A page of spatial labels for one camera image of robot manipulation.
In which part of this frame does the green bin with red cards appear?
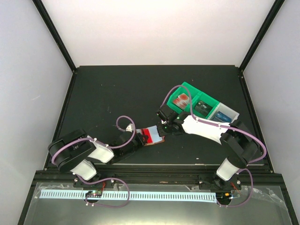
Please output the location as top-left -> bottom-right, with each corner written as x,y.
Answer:
166,82 -> 202,114

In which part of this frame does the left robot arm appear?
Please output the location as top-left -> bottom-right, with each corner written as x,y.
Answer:
48,129 -> 151,187

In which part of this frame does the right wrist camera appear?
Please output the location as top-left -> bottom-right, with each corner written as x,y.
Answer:
156,105 -> 169,122

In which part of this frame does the circuit board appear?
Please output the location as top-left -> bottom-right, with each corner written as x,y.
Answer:
220,192 -> 239,199
85,190 -> 102,198

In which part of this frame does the red credit card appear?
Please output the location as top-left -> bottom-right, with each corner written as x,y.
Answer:
140,128 -> 152,143

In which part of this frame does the left black frame post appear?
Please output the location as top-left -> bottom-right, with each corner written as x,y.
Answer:
31,0 -> 78,73

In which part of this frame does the black card stack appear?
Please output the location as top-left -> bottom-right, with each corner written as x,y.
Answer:
194,100 -> 212,117

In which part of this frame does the blue card stack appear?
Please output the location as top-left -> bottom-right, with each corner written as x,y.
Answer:
212,112 -> 232,123

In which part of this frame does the red card stack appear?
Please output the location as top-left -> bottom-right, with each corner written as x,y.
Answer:
173,93 -> 190,110

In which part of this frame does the right black frame post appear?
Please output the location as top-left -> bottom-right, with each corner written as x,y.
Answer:
239,0 -> 286,70

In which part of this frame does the brown leather card holder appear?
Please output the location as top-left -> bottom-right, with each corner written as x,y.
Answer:
136,125 -> 165,146

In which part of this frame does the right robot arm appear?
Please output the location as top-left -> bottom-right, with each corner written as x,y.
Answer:
157,104 -> 266,190

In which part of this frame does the green bin with black cards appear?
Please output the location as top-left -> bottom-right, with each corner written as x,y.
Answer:
192,92 -> 219,119

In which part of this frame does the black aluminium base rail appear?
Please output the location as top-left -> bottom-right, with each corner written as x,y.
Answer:
32,164 -> 285,188

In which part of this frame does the left circuit board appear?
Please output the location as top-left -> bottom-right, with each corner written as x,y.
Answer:
85,190 -> 102,198

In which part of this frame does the right circuit board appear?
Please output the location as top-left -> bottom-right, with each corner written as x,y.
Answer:
220,192 -> 239,199

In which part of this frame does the black frame post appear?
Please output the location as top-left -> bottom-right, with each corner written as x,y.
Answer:
239,0 -> 286,70
31,0 -> 78,73

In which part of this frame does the white bin with blue cards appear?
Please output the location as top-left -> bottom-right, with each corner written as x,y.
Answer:
207,103 -> 240,123

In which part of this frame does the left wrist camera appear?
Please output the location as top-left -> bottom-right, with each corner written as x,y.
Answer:
126,123 -> 134,132

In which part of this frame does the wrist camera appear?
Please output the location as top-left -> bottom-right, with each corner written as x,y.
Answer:
156,105 -> 169,122
126,123 -> 134,132

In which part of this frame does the white slotted cable duct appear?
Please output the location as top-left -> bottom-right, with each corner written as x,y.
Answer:
39,189 -> 217,203

